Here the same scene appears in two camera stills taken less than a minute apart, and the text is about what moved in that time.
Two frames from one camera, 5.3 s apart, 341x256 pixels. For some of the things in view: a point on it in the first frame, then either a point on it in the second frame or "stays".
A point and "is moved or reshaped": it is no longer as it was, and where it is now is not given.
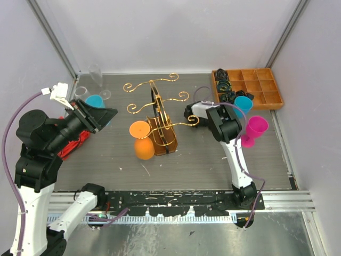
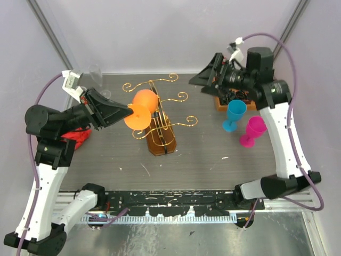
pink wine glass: [256, 127] stays
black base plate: [181, 202] stays
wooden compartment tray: [259, 82] is moved or reshaped
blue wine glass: [245, 104] is moved or reshaped
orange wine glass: [144, 146] -> [145, 102]
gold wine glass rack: [161, 128] stays
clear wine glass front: [96, 72] stays
